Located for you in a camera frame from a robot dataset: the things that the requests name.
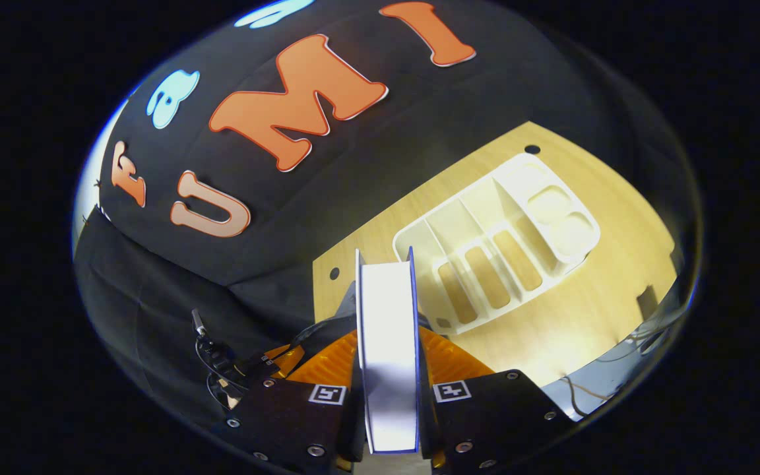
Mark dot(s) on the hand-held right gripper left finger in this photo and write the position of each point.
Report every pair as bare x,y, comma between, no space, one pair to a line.
287,422

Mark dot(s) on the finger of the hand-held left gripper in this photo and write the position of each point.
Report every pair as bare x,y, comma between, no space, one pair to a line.
284,361

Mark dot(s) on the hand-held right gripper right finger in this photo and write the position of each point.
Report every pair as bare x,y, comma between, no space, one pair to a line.
485,422

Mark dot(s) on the black schoolbag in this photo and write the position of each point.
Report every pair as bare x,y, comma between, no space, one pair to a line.
327,323

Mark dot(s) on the dark blue book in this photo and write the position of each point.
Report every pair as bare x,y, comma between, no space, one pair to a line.
388,343

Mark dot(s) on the white plastic bookshelf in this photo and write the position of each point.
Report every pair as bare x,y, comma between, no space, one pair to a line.
551,218

